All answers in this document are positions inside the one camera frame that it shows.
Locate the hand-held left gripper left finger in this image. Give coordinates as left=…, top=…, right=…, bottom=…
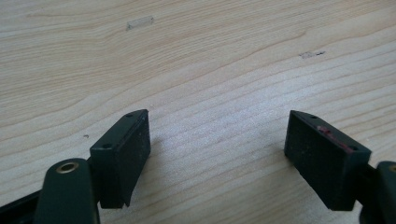
left=89, top=108, right=152, bottom=210

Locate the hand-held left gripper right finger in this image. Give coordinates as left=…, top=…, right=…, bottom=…
left=283, top=109, right=373, bottom=212

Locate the clear tape strip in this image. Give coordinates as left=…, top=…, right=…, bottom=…
left=125, top=15, right=155, bottom=32

